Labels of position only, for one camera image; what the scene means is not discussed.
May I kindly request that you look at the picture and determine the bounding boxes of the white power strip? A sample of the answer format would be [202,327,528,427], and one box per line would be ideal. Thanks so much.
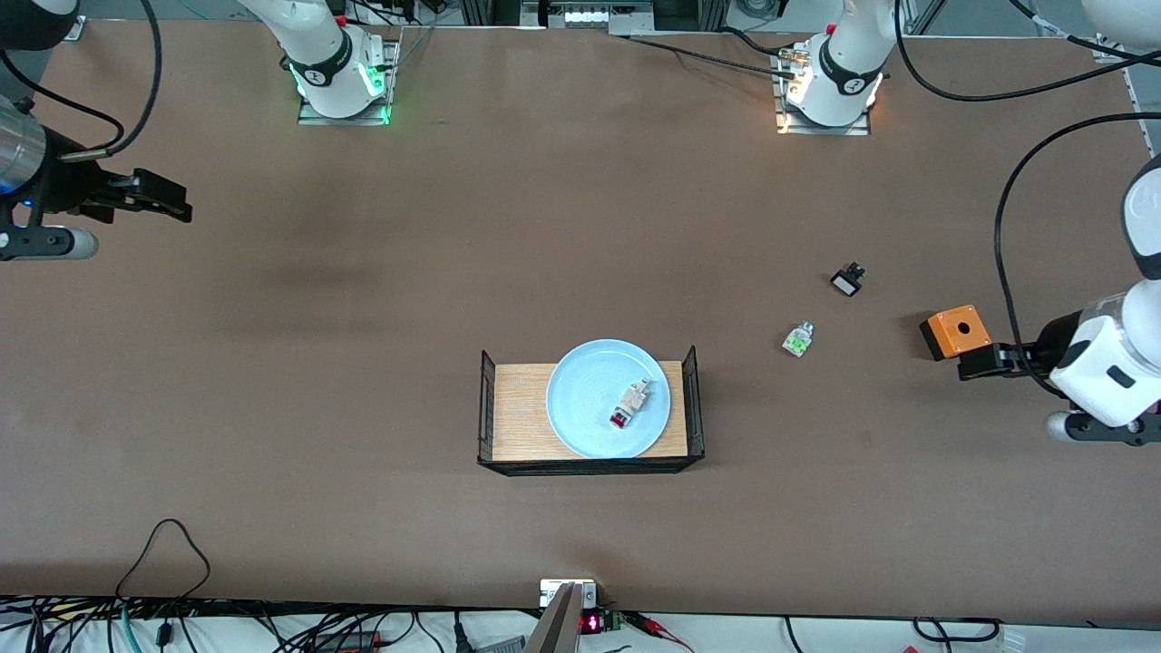
[522,0,654,28]

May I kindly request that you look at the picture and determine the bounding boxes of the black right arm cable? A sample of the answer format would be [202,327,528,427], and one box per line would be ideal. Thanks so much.
[0,0,163,162]

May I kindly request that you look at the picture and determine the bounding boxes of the grey camera mount bar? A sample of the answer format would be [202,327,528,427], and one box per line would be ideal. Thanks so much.
[524,583,583,653]

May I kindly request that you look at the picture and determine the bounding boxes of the black cable to arm base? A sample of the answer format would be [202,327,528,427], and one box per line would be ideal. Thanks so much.
[620,25,804,81]

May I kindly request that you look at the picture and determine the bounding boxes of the wooden tray with wire sides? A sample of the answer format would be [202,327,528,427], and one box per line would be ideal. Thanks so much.
[477,346,707,476]

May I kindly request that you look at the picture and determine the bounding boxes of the aluminium edge rail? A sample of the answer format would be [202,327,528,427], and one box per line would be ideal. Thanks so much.
[1121,59,1158,157]

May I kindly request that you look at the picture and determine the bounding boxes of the light blue plate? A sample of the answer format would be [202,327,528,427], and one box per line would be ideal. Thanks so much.
[546,339,672,461]

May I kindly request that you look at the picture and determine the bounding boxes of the orange button enclosure box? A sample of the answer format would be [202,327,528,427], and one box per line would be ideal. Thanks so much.
[919,305,992,362]

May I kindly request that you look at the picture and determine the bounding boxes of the red test probe clip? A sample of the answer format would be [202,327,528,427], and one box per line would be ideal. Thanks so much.
[626,612,695,653]

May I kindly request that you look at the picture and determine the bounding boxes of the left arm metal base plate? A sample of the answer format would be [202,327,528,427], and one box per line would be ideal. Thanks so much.
[774,44,872,137]

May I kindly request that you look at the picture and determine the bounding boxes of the silver camera mount bracket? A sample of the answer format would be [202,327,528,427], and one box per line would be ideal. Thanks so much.
[540,579,598,609]

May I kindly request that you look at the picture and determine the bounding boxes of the black power adapter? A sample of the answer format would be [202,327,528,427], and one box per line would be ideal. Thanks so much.
[313,630,382,652]

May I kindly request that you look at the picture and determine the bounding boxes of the black coiled cable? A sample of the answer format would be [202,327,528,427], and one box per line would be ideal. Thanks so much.
[912,617,1003,644]

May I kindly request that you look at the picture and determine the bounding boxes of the red push button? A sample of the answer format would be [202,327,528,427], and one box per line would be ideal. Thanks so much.
[608,377,652,429]

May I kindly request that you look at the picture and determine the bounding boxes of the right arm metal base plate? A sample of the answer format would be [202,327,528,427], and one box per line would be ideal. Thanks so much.
[298,36,393,126]

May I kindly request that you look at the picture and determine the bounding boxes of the thin black looped cable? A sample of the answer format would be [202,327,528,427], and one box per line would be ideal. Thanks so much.
[114,518,212,607]

